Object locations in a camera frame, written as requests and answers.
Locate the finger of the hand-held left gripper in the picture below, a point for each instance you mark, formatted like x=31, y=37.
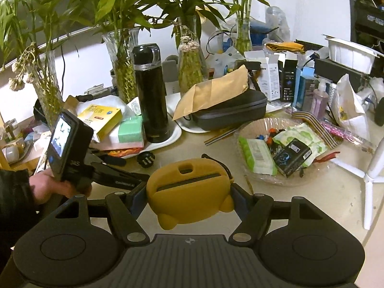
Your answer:
x=112, y=160
x=120, y=178

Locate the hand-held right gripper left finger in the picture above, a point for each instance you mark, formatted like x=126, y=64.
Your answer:
x=139, y=199

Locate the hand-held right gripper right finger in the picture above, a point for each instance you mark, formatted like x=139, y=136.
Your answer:
x=241, y=199

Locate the yellow silicone pouch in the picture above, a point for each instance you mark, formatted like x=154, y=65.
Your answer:
x=189, y=198

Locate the person's left forearm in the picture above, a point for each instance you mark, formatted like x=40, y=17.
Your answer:
x=15, y=201

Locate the person's left hand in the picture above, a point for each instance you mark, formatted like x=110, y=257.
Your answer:
x=45, y=186

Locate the orange packet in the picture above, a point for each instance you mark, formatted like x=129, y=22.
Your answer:
x=123, y=152

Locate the green tissue pack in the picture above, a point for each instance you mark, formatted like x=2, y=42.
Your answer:
x=130, y=130

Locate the yellow white medicine box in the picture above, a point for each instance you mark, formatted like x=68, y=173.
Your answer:
x=100, y=121

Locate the green white wipes pack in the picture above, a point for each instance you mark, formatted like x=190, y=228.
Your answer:
x=258, y=156

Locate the white mug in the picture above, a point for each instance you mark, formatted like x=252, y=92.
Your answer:
x=12, y=153

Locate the tall glass vase with bamboo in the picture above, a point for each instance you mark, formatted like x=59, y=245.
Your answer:
x=48, y=96

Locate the small black packet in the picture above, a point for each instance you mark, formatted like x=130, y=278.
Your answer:
x=292, y=157

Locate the pair of chopsticks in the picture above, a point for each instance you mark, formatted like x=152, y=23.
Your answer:
x=220, y=136

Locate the white plastic tray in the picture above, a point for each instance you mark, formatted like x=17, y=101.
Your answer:
x=175, y=135

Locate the black thermos bottle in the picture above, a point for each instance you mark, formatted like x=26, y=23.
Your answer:
x=151, y=96

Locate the wide glass vase with bamboo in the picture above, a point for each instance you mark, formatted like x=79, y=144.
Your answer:
x=123, y=72

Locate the black zip case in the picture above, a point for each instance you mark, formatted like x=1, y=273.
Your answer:
x=231, y=111

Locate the green leaf print pack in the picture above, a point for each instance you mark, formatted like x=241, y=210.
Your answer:
x=312, y=138

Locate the brown paper envelope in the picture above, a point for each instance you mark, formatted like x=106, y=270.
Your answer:
x=213, y=93

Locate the pink glitter strip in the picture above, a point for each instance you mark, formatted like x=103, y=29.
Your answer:
x=345, y=133

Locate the conical glass vase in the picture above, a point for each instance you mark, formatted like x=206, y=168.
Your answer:
x=192, y=66

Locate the white carton box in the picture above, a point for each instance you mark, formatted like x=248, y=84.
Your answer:
x=264, y=75

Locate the pink liquid bottle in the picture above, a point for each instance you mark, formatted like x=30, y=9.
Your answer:
x=318, y=99

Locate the black carton box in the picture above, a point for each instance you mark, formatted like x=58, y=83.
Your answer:
x=289, y=81

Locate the blue carton box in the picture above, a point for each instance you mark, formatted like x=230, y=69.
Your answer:
x=304, y=87

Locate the white gimbal tripod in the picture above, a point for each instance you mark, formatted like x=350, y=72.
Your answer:
x=373, y=171

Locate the white plastic bag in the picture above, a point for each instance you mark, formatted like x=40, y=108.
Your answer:
x=351, y=108

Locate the yellow cloth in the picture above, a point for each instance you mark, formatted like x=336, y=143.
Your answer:
x=285, y=48

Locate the slim glass vase with bamboo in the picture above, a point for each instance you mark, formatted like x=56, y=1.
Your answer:
x=243, y=39

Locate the white plastic food container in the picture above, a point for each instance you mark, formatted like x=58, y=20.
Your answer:
x=351, y=54

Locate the black shelf unit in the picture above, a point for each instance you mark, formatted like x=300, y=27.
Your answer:
x=369, y=6

